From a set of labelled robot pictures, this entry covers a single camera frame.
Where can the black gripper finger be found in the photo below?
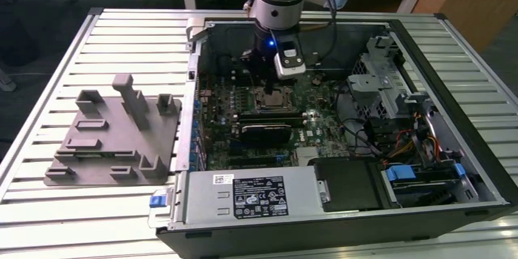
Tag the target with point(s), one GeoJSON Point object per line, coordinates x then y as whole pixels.
{"type": "Point", "coordinates": [268, 87]}

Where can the black graphics card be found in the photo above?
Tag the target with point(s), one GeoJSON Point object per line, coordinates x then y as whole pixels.
{"type": "Point", "coordinates": [264, 137]}

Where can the silver chipset heatsink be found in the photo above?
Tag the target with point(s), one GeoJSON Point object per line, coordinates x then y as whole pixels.
{"type": "Point", "coordinates": [308, 156]}

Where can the green motherboard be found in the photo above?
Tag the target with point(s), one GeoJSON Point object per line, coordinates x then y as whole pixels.
{"type": "Point", "coordinates": [331, 146]}

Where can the silver metal drive cage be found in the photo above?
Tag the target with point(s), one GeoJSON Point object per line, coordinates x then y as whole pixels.
{"type": "Point", "coordinates": [378, 71]}

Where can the black plastic shroud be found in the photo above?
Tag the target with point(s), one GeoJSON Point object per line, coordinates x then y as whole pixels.
{"type": "Point", "coordinates": [347, 186]}

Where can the grey power supply unit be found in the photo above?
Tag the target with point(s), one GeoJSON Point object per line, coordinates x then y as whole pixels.
{"type": "Point", "coordinates": [202, 198]}

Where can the grey plastic parts rack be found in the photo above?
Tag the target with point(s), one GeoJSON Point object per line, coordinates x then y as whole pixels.
{"type": "Point", "coordinates": [121, 150]}

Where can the hard disk in blue carrier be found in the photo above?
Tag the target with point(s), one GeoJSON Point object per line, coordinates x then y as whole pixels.
{"type": "Point", "coordinates": [401, 175]}

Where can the blue release latch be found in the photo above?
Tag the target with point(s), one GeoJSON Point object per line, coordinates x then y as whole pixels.
{"type": "Point", "coordinates": [158, 202]}

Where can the black open PC case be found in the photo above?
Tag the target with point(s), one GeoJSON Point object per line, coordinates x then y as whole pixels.
{"type": "Point", "coordinates": [283, 240]}

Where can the blue plastic tab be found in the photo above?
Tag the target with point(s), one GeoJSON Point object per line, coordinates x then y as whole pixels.
{"type": "Point", "coordinates": [458, 170]}

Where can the brown wooden cabinet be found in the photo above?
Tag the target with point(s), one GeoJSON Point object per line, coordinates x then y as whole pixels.
{"type": "Point", "coordinates": [477, 4]}

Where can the grey furniture foot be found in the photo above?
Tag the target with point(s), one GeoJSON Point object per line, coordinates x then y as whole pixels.
{"type": "Point", "coordinates": [7, 83]}

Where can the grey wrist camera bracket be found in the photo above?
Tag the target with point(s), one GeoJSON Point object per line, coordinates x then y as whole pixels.
{"type": "Point", "coordinates": [247, 56]}

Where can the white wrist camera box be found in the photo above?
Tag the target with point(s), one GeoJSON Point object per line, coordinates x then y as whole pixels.
{"type": "Point", "coordinates": [288, 62]}

